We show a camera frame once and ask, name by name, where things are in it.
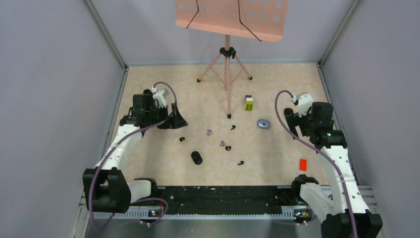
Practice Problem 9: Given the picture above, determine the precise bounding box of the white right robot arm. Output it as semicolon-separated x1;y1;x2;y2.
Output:
284;102;383;238

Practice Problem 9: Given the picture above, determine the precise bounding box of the red rectangular block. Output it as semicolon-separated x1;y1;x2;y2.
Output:
299;159;308;171

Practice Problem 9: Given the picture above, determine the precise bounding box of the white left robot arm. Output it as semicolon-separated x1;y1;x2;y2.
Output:
82;88;188;213

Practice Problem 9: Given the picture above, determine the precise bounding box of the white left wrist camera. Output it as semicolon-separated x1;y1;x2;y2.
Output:
151;87;169;108

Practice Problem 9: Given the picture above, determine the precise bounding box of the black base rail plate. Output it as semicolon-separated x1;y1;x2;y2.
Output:
152;185;303;215

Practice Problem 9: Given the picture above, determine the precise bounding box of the black earbud charging case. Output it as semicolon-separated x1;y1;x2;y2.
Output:
191;151;203;165

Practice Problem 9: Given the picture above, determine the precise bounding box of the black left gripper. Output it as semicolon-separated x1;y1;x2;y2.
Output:
146;103;187;129

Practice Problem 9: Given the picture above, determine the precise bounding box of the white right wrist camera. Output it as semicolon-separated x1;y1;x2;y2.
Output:
291;93;313;118

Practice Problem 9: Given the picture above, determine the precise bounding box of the pink music stand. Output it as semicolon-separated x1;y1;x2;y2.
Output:
174;0;289;119

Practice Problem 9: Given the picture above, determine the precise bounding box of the purple white green toy block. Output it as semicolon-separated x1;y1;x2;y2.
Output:
245;95;254;112

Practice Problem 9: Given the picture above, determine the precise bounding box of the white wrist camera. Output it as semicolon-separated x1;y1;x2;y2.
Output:
291;93;313;118
151;87;169;108

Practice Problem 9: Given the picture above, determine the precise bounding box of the grey blue oval case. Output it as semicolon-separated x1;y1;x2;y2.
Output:
257;119;271;129

